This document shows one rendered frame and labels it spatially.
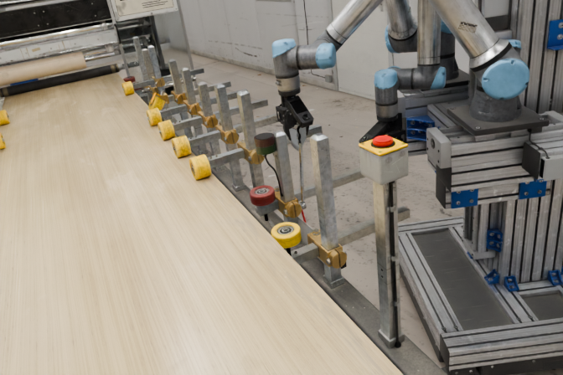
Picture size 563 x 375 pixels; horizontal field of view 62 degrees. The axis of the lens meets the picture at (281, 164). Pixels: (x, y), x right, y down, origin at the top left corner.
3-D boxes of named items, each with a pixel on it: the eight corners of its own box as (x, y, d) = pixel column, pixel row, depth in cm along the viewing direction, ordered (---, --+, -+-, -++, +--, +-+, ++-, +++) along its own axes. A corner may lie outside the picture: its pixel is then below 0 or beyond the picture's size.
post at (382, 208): (392, 329, 117) (385, 168, 98) (405, 341, 112) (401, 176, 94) (378, 336, 115) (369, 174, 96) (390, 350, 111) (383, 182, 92)
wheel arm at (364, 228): (403, 215, 148) (403, 203, 146) (410, 219, 145) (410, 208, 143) (281, 266, 132) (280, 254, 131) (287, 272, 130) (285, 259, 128)
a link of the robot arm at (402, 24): (424, 58, 191) (409, -42, 144) (387, 59, 197) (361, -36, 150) (426, 33, 195) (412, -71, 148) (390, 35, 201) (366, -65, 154)
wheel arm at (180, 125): (266, 104, 226) (264, 96, 224) (268, 105, 223) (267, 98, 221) (164, 131, 208) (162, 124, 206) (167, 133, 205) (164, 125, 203)
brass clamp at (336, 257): (324, 241, 141) (322, 227, 139) (349, 264, 130) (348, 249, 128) (307, 249, 139) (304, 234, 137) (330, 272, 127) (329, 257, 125)
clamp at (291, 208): (284, 198, 160) (281, 186, 158) (302, 215, 149) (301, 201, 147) (269, 204, 158) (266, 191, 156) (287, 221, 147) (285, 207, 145)
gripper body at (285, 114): (296, 117, 160) (292, 83, 155) (308, 123, 153) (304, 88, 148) (276, 123, 158) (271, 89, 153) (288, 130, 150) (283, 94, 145)
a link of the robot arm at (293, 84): (303, 74, 146) (280, 80, 143) (305, 89, 148) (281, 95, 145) (292, 71, 152) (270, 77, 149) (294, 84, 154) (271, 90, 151)
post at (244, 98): (265, 208, 180) (245, 89, 160) (269, 213, 177) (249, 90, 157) (257, 212, 178) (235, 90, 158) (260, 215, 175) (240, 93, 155)
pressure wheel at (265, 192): (272, 211, 158) (267, 181, 153) (282, 221, 152) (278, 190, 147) (250, 218, 155) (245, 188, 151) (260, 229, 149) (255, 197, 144)
